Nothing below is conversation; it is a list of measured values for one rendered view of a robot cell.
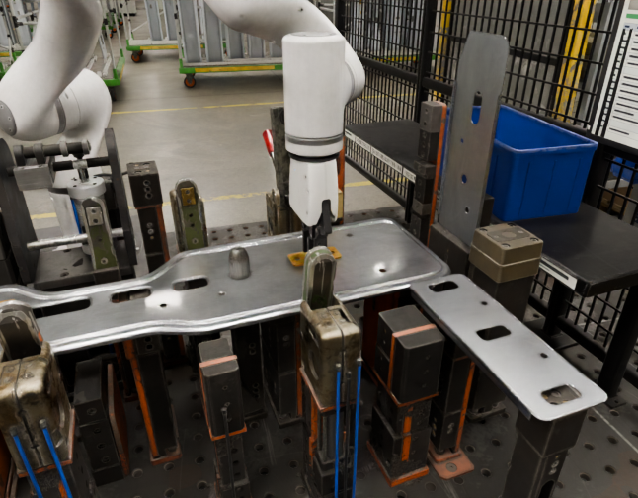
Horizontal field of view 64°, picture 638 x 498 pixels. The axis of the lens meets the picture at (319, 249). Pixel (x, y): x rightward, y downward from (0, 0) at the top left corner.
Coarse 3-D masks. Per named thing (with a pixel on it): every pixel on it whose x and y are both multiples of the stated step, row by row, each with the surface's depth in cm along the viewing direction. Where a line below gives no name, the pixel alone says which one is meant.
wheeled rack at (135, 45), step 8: (120, 0) 837; (128, 0) 918; (136, 0) 922; (120, 8) 842; (128, 16) 929; (144, 24) 939; (136, 40) 917; (144, 40) 920; (200, 40) 902; (128, 48) 870; (136, 48) 873; (144, 48) 875; (152, 48) 878; (160, 48) 881; (168, 48) 884; (176, 48) 887; (136, 56) 886
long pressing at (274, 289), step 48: (288, 240) 90; (336, 240) 90; (384, 240) 90; (0, 288) 76; (96, 288) 76; (144, 288) 77; (240, 288) 77; (288, 288) 77; (336, 288) 77; (384, 288) 77; (48, 336) 67; (96, 336) 67; (144, 336) 69
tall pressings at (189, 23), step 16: (192, 0) 666; (192, 16) 675; (208, 16) 679; (192, 32) 682; (208, 32) 686; (192, 48) 690; (208, 48) 694; (240, 48) 724; (256, 48) 729; (272, 48) 732
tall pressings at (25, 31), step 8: (0, 0) 815; (16, 0) 816; (16, 8) 821; (24, 8) 829; (0, 16) 818; (8, 16) 845; (16, 16) 825; (0, 24) 823; (8, 24) 831; (0, 32) 827; (16, 32) 839; (24, 32) 836; (0, 40) 830; (24, 40) 840; (32, 40) 850
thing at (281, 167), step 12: (276, 108) 86; (276, 120) 87; (276, 132) 87; (276, 144) 88; (276, 156) 89; (288, 156) 91; (276, 168) 91; (288, 168) 91; (276, 180) 92; (288, 180) 92
